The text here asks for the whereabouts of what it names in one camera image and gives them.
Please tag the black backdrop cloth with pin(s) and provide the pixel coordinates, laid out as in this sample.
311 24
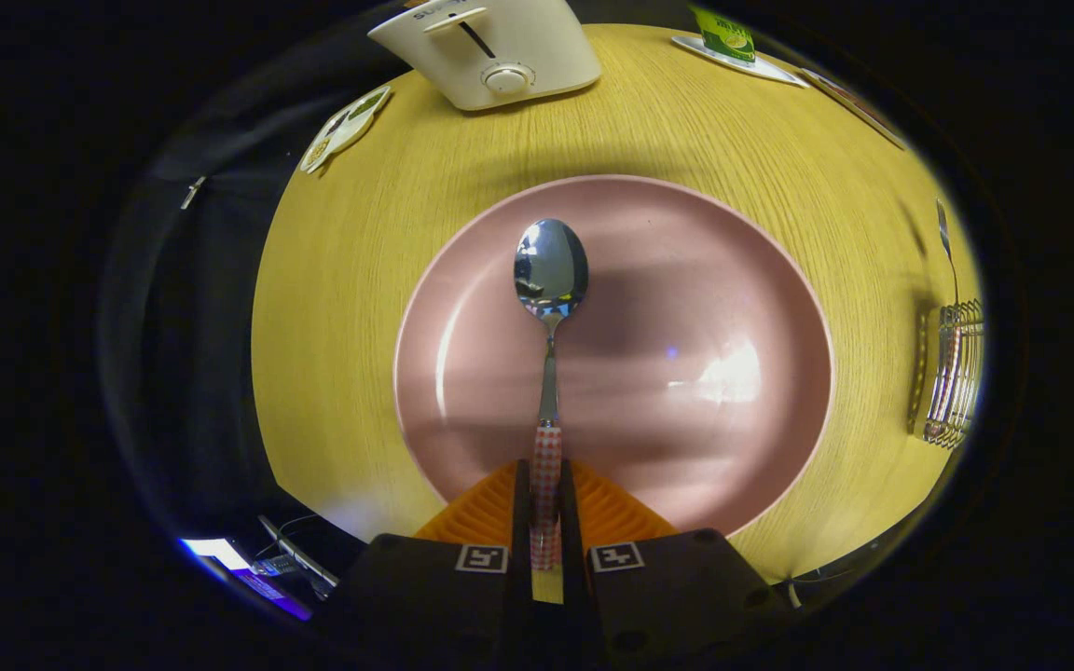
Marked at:
201 326

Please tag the white flat device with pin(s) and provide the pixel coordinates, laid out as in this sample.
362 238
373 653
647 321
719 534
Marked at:
299 557

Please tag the silver cloth clip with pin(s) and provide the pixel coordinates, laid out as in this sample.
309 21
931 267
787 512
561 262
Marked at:
192 192

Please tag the white food plate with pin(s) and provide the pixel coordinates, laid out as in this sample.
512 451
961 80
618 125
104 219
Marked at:
854 104

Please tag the green label drink bottle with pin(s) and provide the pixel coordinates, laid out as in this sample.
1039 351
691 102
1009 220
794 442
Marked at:
728 37

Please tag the pink round plate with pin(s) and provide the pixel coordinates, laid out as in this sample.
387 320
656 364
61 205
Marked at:
686 280

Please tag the white square coaster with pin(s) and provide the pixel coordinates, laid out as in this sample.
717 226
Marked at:
770 70

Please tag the divided white condiment dish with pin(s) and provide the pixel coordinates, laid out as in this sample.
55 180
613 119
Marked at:
351 126

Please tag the lit computer screen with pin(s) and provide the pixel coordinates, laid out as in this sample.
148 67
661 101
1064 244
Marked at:
220 552

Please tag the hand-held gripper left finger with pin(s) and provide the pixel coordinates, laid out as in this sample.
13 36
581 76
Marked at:
522 513

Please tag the white toaster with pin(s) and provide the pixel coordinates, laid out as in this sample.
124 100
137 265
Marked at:
537 47

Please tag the perforated metal basket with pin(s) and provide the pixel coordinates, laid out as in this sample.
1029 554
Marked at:
956 373

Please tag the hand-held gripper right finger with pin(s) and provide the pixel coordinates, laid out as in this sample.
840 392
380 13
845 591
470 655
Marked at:
567 513

